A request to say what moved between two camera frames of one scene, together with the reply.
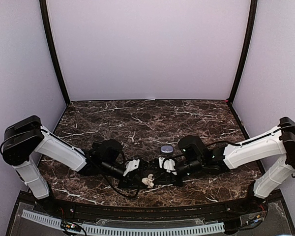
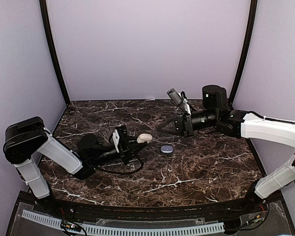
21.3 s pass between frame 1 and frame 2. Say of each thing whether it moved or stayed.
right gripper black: moved
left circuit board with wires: stayed
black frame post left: stayed
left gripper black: moved
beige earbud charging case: moved
